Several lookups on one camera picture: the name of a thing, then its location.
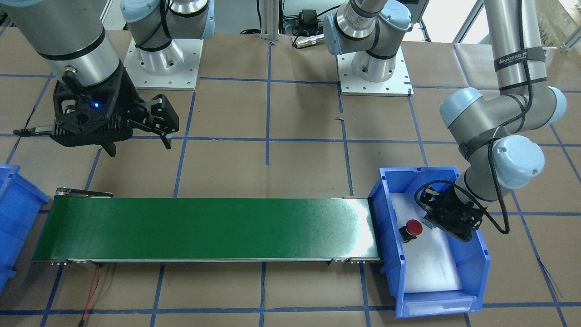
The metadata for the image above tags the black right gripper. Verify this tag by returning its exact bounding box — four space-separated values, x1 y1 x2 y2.
53 62 180 157

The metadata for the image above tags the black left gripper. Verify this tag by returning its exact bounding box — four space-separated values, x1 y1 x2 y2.
414 180 483 242

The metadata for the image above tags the red push button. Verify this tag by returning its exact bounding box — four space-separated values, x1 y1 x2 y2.
398 219 423 243

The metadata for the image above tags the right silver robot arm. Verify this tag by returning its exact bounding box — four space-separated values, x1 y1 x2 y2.
1 0 179 157

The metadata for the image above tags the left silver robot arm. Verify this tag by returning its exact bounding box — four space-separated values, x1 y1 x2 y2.
324 0 567 242

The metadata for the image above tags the blue bin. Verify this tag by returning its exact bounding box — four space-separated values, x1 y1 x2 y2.
369 166 491 318
0 164 49 290

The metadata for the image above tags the white foam pad bin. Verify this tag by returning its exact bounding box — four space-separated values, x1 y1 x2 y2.
391 193 462 292

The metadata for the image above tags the green conveyor belt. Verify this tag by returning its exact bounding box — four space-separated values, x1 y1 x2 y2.
33 196 380 263

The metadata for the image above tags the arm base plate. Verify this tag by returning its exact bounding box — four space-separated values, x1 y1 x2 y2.
336 48 414 97
124 39 204 91

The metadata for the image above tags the red black conveyor wire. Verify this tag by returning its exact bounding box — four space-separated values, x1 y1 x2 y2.
82 264 101 322

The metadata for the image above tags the aluminium frame post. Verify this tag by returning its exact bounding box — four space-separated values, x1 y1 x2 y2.
259 0 282 43

